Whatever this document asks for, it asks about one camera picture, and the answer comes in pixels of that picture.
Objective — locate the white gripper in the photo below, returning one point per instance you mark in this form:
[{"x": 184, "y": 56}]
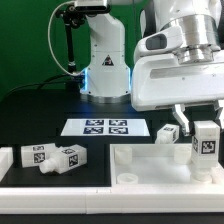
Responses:
[{"x": 160, "y": 82}]

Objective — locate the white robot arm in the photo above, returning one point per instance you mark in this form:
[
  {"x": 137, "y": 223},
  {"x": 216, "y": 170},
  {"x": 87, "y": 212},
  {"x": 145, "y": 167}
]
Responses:
[{"x": 180, "y": 64}]

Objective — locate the white sheet with tags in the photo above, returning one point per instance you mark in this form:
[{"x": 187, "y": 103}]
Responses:
[{"x": 105, "y": 127}]

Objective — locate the white L-shaped obstacle fence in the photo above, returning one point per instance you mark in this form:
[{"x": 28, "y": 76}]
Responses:
[{"x": 208, "y": 197}]

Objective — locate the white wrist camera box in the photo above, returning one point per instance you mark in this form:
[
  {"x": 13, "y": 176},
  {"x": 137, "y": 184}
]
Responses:
[{"x": 159, "y": 43}]

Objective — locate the black camera stand pole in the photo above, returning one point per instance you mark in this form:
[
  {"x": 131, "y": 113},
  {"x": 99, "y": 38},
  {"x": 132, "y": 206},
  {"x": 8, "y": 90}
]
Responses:
[{"x": 72, "y": 20}]

